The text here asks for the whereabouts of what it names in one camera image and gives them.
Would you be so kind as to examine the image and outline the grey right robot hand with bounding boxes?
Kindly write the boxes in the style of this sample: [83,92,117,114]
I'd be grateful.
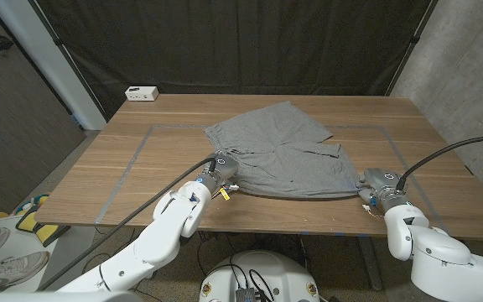
[356,167,408,211]

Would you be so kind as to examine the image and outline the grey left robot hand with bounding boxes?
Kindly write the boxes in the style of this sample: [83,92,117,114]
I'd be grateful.
[200,151,241,194]

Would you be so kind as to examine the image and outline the grey shorts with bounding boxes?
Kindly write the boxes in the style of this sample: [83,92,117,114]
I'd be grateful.
[203,100,362,200]

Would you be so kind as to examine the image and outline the white power strip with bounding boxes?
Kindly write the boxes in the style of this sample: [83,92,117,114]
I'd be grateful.
[124,86,159,102]

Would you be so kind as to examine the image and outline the grey table leg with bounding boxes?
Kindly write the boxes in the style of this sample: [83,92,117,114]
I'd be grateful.
[356,237,385,291]

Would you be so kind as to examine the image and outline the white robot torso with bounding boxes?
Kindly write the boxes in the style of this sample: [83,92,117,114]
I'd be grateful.
[198,250,321,302]

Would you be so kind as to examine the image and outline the black backdrop curtain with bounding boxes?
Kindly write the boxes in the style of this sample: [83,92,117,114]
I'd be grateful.
[35,0,435,121]

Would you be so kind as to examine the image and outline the grey box on torso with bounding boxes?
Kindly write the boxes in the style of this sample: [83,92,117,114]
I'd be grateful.
[235,287,267,302]

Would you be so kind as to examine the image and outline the black backdrop stand pole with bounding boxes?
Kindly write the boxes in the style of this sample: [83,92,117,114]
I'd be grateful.
[29,0,109,122]
[385,0,439,96]

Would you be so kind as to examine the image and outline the white box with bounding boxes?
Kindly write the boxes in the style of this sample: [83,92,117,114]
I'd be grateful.
[0,216,96,294]

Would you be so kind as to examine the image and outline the yellow sponge with black edge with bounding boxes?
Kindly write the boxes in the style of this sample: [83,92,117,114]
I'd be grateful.
[14,209,70,247]

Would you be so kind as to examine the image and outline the colourful toy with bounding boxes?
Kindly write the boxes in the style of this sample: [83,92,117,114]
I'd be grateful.
[0,192,52,218]

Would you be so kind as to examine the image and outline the dark wood-grain door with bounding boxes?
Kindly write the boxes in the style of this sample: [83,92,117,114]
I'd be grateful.
[0,0,86,219]

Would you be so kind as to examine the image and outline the grey sneaker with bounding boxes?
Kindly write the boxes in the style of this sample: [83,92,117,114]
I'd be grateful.
[0,250,50,293]

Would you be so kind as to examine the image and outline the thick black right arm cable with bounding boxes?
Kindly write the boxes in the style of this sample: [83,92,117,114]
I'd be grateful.
[396,133,483,192]

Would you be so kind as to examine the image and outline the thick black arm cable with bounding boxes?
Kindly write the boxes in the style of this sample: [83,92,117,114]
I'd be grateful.
[38,157,218,292]
[396,133,483,192]

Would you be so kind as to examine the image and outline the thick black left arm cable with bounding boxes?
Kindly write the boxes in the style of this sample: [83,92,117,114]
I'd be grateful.
[38,157,218,292]

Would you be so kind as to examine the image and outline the black torso cable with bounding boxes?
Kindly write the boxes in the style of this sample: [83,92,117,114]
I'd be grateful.
[219,263,276,301]

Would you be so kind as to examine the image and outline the white door frame post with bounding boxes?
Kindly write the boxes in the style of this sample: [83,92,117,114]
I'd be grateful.
[0,0,107,130]

